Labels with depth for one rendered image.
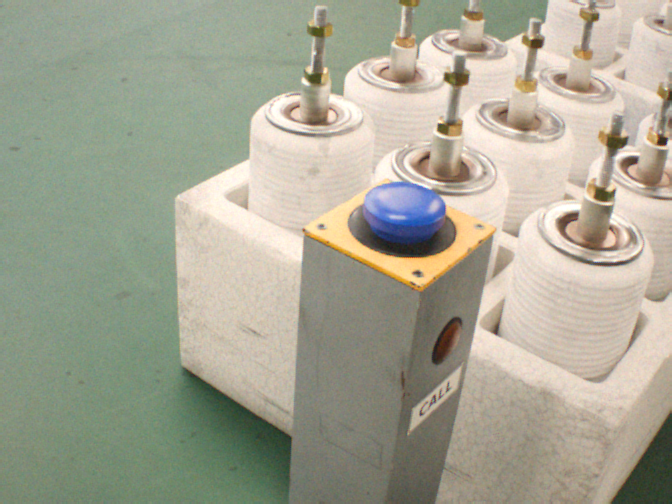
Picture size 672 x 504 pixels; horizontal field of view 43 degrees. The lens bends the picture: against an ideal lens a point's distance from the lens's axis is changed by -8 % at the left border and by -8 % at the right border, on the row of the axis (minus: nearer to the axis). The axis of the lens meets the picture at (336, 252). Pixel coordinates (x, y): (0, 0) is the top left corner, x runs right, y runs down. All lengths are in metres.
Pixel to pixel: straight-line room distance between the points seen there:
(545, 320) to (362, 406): 0.16
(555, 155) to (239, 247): 0.25
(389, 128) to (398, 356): 0.35
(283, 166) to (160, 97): 0.68
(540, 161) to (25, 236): 0.59
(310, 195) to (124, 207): 0.43
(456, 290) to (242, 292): 0.30
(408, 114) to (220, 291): 0.21
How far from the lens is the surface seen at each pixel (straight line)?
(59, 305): 0.92
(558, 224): 0.60
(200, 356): 0.80
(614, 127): 0.56
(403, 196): 0.44
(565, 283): 0.57
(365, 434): 0.49
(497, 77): 0.86
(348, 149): 0.67
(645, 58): 1.08
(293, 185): 0.68
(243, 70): 1.43
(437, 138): 0.62
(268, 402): 0.76
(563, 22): 1.11
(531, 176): 0.71
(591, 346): 0.60
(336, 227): 0.44
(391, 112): 0.75
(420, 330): 0.43
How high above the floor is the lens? 0.55
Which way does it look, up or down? 34 degrees down
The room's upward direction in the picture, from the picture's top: 5 degrees clockwise
